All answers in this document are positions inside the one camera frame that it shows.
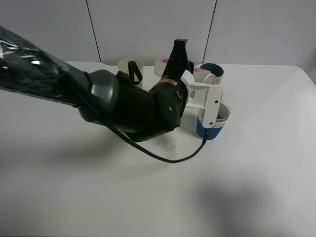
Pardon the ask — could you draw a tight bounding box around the teal plastic cup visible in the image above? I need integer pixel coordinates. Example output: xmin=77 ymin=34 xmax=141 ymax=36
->
xmin=200 ymin=63 xmax=224 ymax=84

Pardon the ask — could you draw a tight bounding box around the clear plastic drink bottle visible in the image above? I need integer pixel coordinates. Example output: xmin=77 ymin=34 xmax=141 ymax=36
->
xmin=154 ymin=58 xmax=220 ymax=86

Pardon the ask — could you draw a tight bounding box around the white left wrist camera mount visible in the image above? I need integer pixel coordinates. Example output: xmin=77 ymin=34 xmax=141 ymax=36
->
xmin=181 ymin=70 xmax=223 ymax=128

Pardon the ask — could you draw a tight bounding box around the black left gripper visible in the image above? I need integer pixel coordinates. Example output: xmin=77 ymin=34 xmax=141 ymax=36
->
xmin=149 ymin=39 xmax=194 ymax=127

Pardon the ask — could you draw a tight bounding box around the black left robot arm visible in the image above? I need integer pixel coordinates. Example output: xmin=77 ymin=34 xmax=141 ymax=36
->
xmin=0 ymin=28 xmax=190 ymax=142

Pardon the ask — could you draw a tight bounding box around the blue sleeved paper cup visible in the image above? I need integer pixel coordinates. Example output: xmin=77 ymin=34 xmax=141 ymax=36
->
xmin=196 ymin=100 xmax=231 ymax=140

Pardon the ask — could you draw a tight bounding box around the pale green plastic cup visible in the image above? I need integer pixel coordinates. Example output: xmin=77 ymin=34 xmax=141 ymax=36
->
xmin=118 ymin=58 xmax=144 ymax=88

